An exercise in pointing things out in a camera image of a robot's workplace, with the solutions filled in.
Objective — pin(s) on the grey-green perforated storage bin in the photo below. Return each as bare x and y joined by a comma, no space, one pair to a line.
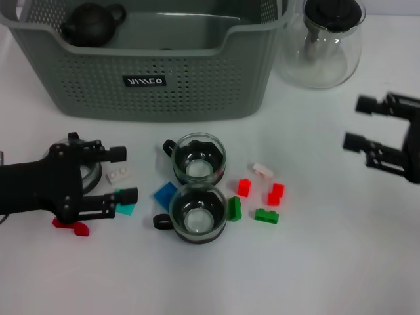
197,98

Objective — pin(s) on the green two-stud brick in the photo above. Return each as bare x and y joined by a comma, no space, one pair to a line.
266,216

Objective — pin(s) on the green sloped brick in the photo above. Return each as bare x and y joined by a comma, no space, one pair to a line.
234,210

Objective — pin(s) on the red stepped brick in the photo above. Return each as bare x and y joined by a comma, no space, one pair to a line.
275,195

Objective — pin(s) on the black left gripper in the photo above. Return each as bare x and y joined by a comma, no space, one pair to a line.
42,183

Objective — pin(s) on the white two-stud brick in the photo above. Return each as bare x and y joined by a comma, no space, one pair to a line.
262,169
119,175

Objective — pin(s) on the cyan flat square tile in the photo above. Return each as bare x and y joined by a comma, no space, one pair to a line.
126,209

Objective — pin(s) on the black clay teapot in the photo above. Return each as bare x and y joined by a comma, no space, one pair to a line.
88,26

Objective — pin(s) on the dark red curved brick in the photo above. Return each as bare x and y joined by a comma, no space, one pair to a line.
82,229

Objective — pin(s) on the small red single brick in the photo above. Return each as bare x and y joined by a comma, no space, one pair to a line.
244,187

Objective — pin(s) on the blue flat square tile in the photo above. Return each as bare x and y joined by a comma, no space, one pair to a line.
164,195

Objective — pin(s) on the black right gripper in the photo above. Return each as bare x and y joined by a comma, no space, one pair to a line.
413,151

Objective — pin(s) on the glass carafe with black lid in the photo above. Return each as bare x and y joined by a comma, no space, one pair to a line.
321,65

